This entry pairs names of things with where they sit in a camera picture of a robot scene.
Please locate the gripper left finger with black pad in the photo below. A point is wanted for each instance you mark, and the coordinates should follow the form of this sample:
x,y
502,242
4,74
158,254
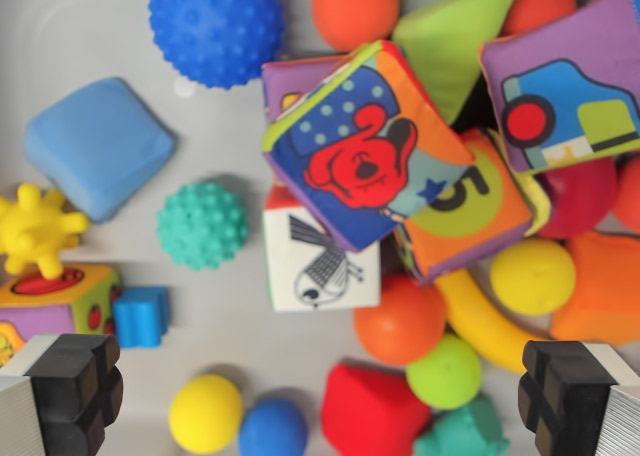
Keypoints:
x,y
65,396

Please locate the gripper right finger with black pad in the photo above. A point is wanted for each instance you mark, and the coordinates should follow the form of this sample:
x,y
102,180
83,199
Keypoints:
x,y
570,401

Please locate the grey plastic bin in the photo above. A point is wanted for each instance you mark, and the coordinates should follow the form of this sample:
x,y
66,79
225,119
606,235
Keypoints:
x,y
90,26

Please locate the small fabric cube with strawberries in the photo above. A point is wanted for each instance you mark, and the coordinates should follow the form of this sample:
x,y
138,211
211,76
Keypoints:
x,y
50,306

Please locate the blue plastic block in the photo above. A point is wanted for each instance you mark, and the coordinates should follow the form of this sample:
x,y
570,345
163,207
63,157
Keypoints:
x,y
140,318

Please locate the teal rubber shape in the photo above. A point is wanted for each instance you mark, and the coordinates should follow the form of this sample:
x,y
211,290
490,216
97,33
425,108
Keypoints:
x,y
465,433

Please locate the yellow toy banana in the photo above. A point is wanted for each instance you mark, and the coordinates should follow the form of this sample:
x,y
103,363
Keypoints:
x,y
480,326

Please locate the orange fabric block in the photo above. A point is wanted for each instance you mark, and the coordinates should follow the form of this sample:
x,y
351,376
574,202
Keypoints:
x,y
605,286

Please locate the yellow smooth ball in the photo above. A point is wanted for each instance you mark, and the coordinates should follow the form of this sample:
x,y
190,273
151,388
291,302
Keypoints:
x,y
205,411
532,276

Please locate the green smooth ball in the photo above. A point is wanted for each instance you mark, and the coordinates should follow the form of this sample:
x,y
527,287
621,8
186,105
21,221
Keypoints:
x,y
442,373

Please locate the yellow knobby rubber toy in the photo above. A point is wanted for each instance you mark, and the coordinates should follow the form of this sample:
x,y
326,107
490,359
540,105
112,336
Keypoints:
x,y
35,231

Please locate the orange fabric cube number five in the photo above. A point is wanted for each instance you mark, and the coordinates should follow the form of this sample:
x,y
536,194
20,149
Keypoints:
x,y
480,226

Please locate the dark red smooth ball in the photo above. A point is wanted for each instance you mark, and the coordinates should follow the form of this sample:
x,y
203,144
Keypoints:
x,y
575,201

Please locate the red fabric block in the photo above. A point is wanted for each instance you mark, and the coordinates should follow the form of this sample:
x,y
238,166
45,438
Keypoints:
x,y
370,416

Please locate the blue smooth ball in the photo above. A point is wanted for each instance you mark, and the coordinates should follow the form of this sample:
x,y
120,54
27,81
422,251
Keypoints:
x,y
272,431

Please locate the red orange smooth ball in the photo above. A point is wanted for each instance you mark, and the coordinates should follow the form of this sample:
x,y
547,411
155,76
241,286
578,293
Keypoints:
x,y
630,196

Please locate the teal spiky rubber ball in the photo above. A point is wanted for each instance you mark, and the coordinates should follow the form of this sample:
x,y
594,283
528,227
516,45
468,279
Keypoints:
x,y
202,226

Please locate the light blue fabric block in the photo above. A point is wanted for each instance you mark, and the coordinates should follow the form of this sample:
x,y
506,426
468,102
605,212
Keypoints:
x,y
97,146

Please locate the white fabric cube with bird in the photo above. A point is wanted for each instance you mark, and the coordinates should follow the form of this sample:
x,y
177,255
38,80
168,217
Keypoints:
x,y
320,276

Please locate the purple fabric cube with car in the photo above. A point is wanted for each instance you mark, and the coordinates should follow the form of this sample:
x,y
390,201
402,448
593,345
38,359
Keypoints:
x,y
565,86

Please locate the fabric cube with red dog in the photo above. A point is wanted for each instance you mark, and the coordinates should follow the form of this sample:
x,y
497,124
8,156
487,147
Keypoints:
x,y
360,151

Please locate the green fabric wedge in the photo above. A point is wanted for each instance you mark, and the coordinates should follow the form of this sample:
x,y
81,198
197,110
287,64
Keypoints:
x,y
445,46

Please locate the blue spiky rubber ball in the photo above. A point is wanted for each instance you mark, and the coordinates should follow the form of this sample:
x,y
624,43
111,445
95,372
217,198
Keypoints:
x,y
215,26

